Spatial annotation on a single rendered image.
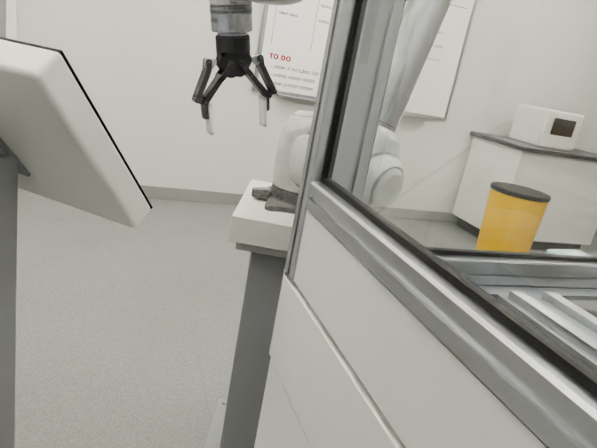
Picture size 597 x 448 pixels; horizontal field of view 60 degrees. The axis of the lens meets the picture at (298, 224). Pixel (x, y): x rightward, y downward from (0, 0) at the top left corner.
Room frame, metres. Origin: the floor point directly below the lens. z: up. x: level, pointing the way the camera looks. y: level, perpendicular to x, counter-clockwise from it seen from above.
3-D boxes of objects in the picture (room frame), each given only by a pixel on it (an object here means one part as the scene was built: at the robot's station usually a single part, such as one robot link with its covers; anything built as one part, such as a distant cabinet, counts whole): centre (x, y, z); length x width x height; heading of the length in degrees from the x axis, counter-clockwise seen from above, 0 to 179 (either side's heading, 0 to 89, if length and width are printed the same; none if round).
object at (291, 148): (1.44, 0.01, 1.00); 0.18 x 0.16 x 0.22; 45
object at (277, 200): (1.45, 0.04, 0.86); 0.22 x 0.18 x 0.06; 97
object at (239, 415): (1.45, 0.02, 0.38); 0.30 x 0.30 x 0.76; 1
